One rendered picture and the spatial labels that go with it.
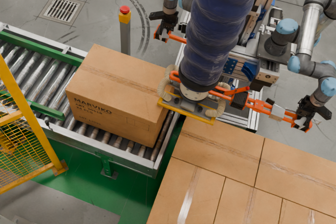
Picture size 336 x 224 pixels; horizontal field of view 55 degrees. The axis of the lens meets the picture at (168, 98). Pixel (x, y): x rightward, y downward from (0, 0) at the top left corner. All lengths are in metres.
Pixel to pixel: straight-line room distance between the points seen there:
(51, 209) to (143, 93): 1.27
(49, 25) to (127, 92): 1.89
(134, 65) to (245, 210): 1.19
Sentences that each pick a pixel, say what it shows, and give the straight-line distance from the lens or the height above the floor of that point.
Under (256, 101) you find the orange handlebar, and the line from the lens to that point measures 1.83.
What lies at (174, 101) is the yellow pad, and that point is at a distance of 1.84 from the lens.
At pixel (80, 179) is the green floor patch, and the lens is 2.83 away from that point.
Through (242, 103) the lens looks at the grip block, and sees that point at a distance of 1.80.
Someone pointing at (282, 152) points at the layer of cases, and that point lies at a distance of 2.53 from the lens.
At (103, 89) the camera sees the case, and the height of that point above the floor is 0.95.
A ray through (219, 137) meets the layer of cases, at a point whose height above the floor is 0.54.
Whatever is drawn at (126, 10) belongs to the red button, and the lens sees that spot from 2.34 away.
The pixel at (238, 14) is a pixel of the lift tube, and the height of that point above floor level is 1.82.
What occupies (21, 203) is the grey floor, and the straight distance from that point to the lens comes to 2.88.
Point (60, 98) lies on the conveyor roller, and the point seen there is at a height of 0.55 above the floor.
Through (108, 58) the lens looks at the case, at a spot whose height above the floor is 0.95.
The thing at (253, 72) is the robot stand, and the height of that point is 0.90.
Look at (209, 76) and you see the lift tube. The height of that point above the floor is 1.40.
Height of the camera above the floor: 2.68
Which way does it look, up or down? 59 degrees down
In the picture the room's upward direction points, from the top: 11 degrees clockwise
